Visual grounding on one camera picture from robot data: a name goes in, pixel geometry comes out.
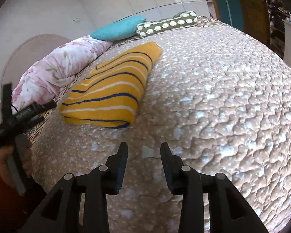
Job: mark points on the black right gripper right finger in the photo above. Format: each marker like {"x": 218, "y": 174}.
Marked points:
{"x": 229, "y": 211}

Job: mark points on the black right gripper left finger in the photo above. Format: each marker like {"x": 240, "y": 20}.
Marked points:
{"x": 79, "y": 203}

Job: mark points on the yellow striped sweater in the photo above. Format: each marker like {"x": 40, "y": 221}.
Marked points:
{"x": 109, "y": 96}

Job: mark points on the person left hand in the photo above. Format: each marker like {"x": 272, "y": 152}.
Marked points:
{"x": 26, "y": 160}

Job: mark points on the pink floral duvet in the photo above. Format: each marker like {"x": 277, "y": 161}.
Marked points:
{"x": 46, "y": 78}

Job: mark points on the beige dotted quilt bedspread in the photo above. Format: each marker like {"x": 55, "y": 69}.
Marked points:
{"x": 219, "y": 98}

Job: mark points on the teal pillow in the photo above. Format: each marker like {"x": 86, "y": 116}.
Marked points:
{"x": 122, "y": 29}

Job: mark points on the cluttered shelf unit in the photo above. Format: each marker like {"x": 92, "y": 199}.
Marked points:
{"x": 280, "y": 29}

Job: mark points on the green white dotted pillow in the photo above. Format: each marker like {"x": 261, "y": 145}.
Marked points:
{"x": 180, "y": 20}

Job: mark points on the brown wooden door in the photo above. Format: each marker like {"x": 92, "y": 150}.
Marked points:
{"x": 249, "y": 16}

